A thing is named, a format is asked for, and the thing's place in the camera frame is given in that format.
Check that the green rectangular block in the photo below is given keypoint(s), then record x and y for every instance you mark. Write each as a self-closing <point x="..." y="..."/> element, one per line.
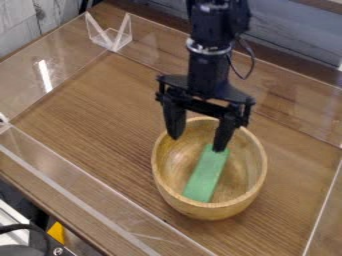
<point x="199" y="188"/>

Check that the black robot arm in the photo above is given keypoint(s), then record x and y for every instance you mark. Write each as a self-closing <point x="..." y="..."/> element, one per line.
<point x="217" y="22"/>

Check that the yellow label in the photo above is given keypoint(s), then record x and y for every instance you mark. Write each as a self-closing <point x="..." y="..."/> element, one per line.
<point x="56" y="232"/>

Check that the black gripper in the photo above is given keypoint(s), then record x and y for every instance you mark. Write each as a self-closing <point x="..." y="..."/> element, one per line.
<point x="203" y="91"/>

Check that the clear acrylic corner bracket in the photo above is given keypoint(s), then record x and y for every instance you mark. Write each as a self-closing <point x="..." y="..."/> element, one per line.
<point x="109" y="38"/>

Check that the clear acrylic tray wall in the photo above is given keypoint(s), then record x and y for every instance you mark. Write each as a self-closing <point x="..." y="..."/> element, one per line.
<point x="116" y="225"/>

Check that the brown wooden bowl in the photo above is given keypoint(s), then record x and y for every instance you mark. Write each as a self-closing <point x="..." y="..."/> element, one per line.
<point x="172" y="162"/>

